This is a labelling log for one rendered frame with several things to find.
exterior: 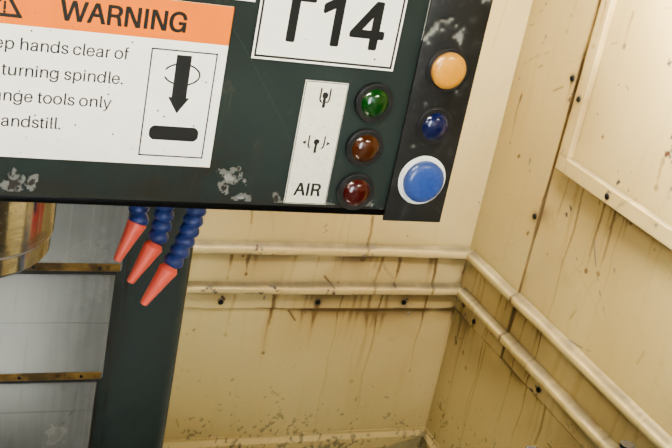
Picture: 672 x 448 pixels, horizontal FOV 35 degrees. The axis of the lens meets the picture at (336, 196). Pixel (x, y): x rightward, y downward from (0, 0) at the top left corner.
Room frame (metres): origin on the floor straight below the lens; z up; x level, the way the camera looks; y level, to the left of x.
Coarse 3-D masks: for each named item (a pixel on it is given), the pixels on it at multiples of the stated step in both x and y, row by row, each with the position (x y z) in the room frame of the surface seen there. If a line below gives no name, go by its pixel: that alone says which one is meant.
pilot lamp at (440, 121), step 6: (432, 114) 0.70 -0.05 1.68; (438, 114) 0.70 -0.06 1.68; (426, 120) 0.70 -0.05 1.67; (432, 120) 0.70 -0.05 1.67; (438, 120) 0.70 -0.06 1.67; (444, 120) 0.70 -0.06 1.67; (426, 126) 0.70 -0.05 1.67; (432, 126) 0.70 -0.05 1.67; (438, 126) 0.70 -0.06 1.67; (444, 126) 0.70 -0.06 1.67; (426, 132) 0.70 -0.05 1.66; (432, 132) 0.70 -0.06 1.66; (438, 132) 0.70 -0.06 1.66; (444, 132) 0.70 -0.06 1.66; (432, 138) 0.70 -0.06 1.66; (438, 138) 0.70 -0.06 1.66
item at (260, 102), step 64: (192, 0) 0.63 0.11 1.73; (256, 0) 0.65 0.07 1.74; (256, 64) 0.65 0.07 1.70; (256, 128) 0.65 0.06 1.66; (384, 128) 0.69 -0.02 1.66; (0, 192) 0.59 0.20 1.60; (64, 192) 0.60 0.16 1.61; (128, 192) 0.62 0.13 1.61; (192, 192) 0.64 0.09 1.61; (256, 192) 0.66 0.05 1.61; (384, 192) 0.69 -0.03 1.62
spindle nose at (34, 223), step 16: (0, 208) 0.71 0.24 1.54; (16, 208) 0.72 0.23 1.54; (32, 208) 0.74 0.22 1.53; (48, 208) 0.76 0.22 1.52; (0, 224) 0.71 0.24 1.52; (16, 224) 0.73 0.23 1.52; (32, 224) 0.74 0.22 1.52; (48, 224) 0.76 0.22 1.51; (0, 240) 0.72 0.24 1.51; (16, 240) 0.73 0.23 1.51; (32, 240) 0.74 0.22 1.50; (48, 240) 0.78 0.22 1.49; (0, 256) 0.72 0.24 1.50; (16, 256) 0.73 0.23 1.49; (32, 256) 0.75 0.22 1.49; (0, 272) 0.72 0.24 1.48; (16, 272) 0.73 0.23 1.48
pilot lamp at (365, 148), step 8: (368, 136) 0.68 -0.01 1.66; (360, 144) 0.68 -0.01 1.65; (368, 144) 0.68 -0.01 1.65; (376, 144) 0.68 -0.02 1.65; (352, 152) 0.68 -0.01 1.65; (360, 152) 0.68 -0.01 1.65; (368, 152) 0.68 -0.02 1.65; (376, 152) 0.68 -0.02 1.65; (360, 160) 0.68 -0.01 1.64; (368, 160) 0.68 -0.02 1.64
